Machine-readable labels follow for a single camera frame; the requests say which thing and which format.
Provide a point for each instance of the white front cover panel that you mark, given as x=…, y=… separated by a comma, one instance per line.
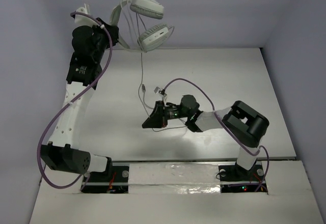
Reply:
x=290, y=200

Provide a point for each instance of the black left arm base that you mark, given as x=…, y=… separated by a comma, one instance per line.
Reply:
x=114, y=180

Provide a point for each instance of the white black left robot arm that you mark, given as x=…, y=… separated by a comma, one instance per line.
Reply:
x=62, y=151

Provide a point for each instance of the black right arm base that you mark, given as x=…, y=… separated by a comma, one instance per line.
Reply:
x=233, y=179

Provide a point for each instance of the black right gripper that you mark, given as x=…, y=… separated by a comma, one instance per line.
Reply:
x=159, y=118

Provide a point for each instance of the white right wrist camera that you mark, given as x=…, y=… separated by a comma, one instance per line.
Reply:
x=162, y=94

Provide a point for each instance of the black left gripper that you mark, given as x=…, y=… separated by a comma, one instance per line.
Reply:
x=110, y=33

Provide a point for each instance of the white over-ear headphones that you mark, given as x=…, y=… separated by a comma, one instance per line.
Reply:
x=144, y=38

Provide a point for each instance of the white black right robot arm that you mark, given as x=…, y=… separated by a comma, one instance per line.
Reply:
x=244, y=124

